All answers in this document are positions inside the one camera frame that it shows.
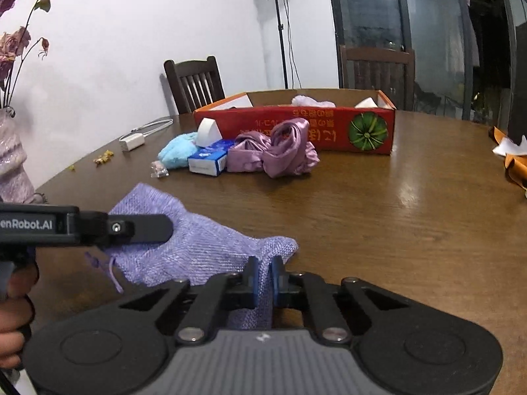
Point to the black high-back chair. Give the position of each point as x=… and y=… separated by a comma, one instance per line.
x=519, y=82

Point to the dried pink rose bouquet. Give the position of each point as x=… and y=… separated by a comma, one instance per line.
x=12, y=47

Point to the small clear plastic clip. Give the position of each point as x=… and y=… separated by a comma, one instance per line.
x=159, y=170

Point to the dark wooden slatted chair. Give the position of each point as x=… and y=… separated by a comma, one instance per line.
x=193, y=74

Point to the purple satin cloth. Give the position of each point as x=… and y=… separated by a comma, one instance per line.
x=284, y=152

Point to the red cardboard box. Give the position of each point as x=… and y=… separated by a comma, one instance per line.
x=296, y=129

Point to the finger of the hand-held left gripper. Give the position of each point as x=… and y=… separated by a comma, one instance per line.
x=136, y=228

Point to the dark framed sliding glass door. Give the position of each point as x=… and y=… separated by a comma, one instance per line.
x=370, y=16

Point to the white charger block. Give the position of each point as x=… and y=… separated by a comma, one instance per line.
x=131, y=143

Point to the light blue fluffy cloth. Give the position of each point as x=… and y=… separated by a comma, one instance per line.
x=177, y=152

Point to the black studio light on stand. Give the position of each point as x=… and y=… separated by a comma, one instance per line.
x=282, y=28

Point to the white triangular sponge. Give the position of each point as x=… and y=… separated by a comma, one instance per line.
x=208, y=133

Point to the pink ribbed ceramic vase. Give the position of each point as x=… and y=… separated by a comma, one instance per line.
x=12, y=160

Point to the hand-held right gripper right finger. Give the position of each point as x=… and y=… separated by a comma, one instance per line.
x=276, y=282

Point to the dark wooden solid-back chair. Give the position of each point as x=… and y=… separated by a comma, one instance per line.
x=376, y=70

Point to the yellow dried petals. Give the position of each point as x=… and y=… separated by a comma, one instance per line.
x=103, y=158

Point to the person's left hand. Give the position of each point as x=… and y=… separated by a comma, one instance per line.
x=14, y=317

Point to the orange packet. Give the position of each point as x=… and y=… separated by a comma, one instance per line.
x=516, y=173

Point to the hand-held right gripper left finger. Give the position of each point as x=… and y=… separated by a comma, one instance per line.
x=253, y=282

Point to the blue tissue packet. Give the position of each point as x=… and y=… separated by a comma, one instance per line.
x=208, y=162

